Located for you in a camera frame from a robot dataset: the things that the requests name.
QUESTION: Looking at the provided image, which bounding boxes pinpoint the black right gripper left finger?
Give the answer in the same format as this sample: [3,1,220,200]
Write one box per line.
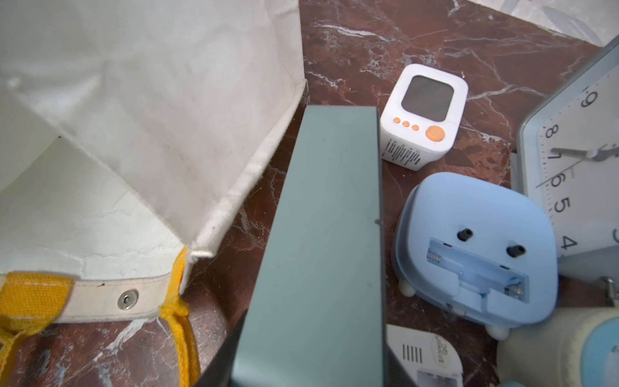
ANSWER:
[193,310,248,387]

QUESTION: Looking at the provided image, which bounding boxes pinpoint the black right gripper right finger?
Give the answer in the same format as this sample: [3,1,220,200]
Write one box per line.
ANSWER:
[385,346,416,387]

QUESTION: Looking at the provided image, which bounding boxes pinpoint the small white button clock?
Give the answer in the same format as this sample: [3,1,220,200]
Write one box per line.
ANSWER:
[386,324,464,386]

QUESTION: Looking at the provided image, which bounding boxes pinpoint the grey square alarm clock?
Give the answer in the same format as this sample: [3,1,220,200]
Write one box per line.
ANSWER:
[511,39,618,290]
[231,106,385,386]

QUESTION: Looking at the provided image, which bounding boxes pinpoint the light blue square clock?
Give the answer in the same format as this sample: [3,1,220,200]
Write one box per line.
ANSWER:
[392,173,559,340]

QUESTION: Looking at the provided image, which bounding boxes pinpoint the blue round alarm clock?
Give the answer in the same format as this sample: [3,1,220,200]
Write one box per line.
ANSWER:
[496,277,618,386]

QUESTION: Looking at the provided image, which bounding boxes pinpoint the white timer orange buttons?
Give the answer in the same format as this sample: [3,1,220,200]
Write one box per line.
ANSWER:
[380,64,468,171]

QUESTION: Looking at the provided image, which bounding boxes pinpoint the white canvas bag yellow handles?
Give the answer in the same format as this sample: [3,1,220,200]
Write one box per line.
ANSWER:
[1,1,306,386]

